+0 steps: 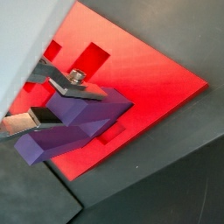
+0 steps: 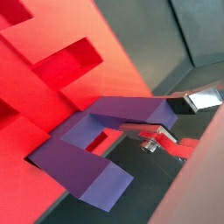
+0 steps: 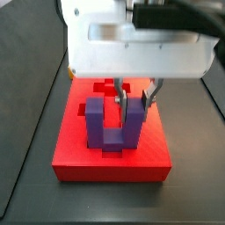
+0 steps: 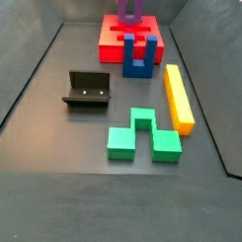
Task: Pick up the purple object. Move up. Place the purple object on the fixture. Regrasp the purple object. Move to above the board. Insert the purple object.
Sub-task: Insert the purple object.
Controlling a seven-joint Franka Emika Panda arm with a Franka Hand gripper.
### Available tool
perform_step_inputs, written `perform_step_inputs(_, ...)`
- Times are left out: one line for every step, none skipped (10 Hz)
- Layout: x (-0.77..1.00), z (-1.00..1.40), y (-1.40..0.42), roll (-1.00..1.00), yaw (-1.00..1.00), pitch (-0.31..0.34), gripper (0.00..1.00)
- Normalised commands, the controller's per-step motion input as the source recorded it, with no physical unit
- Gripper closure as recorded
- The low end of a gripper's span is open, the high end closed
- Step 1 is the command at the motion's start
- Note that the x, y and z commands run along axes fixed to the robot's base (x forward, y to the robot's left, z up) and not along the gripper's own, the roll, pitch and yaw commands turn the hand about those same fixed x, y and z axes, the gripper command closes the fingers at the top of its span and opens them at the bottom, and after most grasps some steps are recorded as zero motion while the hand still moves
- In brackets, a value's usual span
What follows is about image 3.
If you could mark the yellow long block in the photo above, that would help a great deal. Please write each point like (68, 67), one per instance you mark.
(70, 73)

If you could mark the red board with slots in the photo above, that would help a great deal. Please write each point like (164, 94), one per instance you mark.
(74, 161)

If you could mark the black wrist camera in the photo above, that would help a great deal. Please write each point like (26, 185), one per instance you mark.
(179, 15)

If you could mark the purple U-shaped block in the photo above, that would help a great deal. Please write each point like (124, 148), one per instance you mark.
(113, 139)

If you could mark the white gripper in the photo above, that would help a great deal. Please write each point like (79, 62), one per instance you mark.
(102, 42)

